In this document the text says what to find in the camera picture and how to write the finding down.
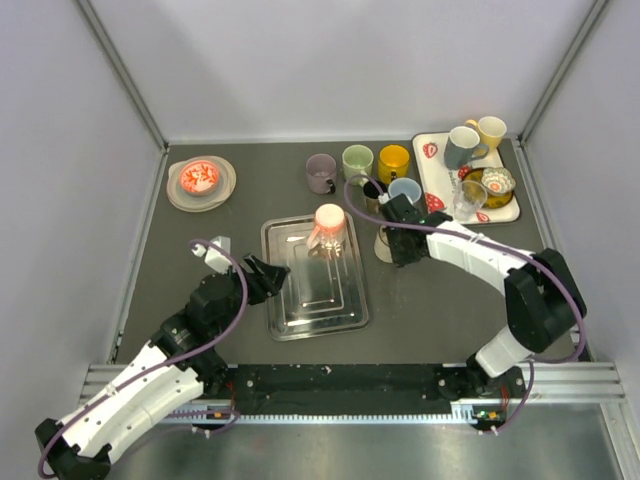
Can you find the dark grey tall mug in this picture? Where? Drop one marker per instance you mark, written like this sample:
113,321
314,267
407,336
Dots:
463,146

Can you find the yellow ceramic bowl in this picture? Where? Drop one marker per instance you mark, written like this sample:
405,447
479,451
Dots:
493,201

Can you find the yellow ceramic mug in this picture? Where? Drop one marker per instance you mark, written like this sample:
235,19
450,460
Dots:
394,161

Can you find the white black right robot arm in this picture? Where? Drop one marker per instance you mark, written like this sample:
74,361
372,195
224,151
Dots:
542,299

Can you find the pale yellow mug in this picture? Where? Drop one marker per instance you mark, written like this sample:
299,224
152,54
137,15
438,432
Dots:
491,130

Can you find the light green ceramic mug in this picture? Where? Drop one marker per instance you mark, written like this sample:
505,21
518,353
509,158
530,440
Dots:
357,162

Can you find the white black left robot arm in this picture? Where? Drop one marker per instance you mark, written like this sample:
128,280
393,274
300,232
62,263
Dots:
175,366

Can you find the blue patterned small bowl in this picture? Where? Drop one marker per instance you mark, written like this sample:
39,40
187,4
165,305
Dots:
498,181

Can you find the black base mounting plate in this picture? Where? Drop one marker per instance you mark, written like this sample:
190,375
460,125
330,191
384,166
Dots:
357,389

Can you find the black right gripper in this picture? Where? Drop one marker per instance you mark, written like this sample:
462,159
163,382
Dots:
399,258

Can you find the light grey ceramic mug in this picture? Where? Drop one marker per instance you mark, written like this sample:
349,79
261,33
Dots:
407,187

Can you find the clear glass cup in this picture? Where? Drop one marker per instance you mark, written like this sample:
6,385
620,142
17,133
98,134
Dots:
469,197

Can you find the red patterned bowl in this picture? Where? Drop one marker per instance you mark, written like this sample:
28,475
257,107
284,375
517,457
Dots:
199,177

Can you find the cream ceramic mug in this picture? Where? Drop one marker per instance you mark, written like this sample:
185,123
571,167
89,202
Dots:
381,246

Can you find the brown striped small mug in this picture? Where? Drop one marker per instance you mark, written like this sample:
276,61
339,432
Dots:
371,191

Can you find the grey ceramic plate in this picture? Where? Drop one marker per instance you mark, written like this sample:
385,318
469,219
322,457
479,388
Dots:
198,204

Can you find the pink ceramic mug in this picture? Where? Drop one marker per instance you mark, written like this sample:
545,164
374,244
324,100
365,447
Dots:
329,228

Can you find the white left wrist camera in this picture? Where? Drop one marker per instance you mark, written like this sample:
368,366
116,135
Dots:
214,259

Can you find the purple ceramic mug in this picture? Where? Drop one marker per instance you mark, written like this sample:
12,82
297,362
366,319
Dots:
321,173

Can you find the silver metal tray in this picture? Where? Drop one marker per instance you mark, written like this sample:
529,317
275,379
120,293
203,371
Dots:
324,292

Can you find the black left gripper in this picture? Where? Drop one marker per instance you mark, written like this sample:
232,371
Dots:
266,281

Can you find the strawberry print white tray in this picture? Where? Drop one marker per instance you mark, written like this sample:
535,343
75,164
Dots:
441,184

